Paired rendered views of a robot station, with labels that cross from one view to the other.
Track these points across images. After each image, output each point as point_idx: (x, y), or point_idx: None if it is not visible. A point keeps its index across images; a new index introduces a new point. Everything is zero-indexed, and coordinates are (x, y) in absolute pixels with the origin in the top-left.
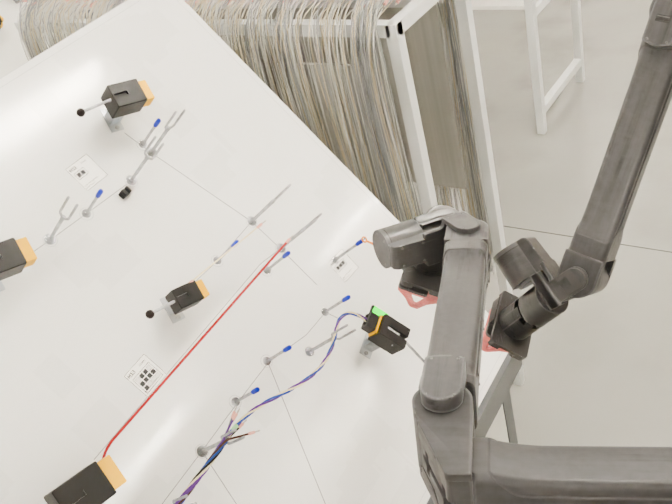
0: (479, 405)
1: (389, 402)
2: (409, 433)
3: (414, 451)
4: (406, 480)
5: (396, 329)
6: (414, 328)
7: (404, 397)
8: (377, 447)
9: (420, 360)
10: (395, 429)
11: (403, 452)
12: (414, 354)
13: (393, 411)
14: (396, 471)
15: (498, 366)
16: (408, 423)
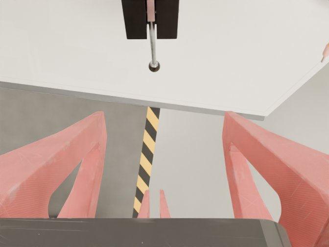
0: (167, 103)
1: (83, 12)
2: (67, 48)
3: (52, 59)
4: (10, 60)
5: (156, 13)
6: (231, 14)
7: (109, 30)
8: (5, 15)
9: (181, 36)
10: (54, 31)
11: (37, 48)
12: (186, 26)
13: (76, 21)
14: (6, 46)
15: (226, 110)
16: (79, 44)
